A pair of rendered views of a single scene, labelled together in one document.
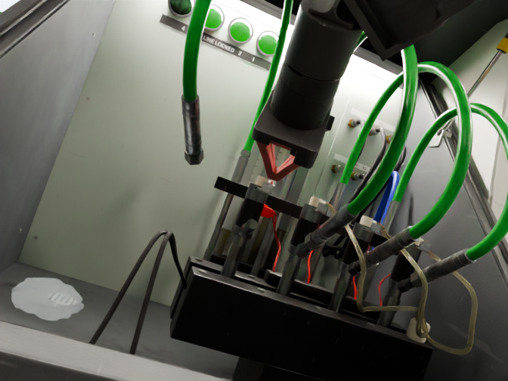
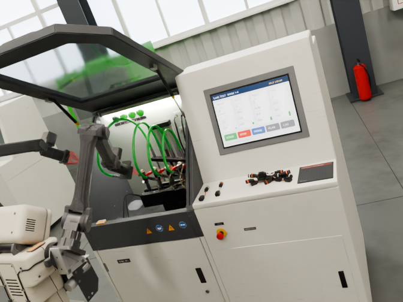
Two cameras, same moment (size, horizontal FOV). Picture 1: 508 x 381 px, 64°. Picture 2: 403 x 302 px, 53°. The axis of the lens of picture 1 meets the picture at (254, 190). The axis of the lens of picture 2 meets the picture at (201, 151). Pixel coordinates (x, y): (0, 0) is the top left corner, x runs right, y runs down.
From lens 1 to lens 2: 204 cm
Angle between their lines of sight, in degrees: 40
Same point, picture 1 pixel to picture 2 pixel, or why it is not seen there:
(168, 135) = (138, 150)
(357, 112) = (175, 111)
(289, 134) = (123, 177)
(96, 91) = not seen: hidden behind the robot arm
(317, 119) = (125, 172)
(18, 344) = (108, 222)
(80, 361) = (114, 222)
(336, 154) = (179, 126)
